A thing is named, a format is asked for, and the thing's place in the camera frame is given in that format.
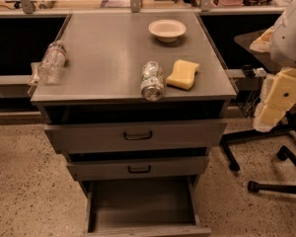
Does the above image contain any white padded gripper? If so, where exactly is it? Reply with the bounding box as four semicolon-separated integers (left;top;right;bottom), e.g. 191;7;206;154
253;68;296;132

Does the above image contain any grey bottom drawer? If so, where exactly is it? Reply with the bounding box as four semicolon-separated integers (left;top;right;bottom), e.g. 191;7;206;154
84;177;211;237

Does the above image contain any grey drawer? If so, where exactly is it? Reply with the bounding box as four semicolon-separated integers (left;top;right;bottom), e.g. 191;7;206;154
44;119;227;154
67;156;209;181
84;177;211;237

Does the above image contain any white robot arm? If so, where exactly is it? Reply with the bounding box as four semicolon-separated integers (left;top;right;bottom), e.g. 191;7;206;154
250;0;296;132

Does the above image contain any grey middle drawer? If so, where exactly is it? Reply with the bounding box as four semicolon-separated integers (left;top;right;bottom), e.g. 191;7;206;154
67;156;209;181

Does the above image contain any grey drawer cabinet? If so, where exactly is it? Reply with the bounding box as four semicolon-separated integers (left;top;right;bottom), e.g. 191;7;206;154
30;11;238;196

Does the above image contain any grey top drawer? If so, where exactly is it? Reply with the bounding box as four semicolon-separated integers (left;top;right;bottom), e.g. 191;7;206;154
44;119;227;154

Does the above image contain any black chair base leg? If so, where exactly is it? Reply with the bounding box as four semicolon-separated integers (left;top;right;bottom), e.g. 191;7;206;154
247;145;296;197

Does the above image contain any yellow sponge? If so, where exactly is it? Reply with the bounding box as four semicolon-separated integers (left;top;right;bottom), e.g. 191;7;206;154
166;59;199;90

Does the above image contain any crushed silver can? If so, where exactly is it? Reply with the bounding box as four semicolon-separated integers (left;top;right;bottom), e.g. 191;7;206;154
141;61;165;102

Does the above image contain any white bowl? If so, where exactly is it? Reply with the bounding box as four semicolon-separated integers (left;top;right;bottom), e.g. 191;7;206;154
148;20;186;43

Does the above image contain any clear plastic bottle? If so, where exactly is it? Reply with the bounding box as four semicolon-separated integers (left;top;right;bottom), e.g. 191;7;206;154
37;40;67;85

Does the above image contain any black power strip with cables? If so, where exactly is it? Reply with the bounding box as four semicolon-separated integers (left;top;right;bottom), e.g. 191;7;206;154
241;64;267;78

